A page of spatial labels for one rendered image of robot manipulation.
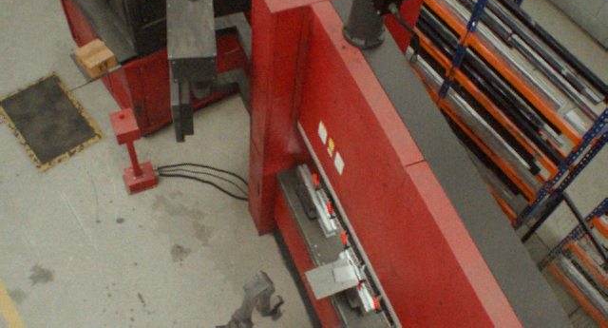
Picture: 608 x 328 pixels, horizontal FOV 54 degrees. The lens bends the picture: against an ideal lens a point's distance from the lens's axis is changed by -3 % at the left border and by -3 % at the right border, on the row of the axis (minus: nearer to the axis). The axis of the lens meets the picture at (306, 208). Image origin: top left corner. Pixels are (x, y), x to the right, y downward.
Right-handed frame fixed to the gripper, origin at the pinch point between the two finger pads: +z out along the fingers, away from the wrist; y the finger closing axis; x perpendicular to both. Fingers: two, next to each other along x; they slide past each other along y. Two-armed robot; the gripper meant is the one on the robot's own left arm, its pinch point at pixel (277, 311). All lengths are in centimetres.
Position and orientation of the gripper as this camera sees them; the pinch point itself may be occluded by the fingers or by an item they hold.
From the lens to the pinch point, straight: 347.3
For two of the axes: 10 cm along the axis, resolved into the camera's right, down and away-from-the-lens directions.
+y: -5.9, -7.3, 3.4
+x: -7.6, 6.5, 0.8
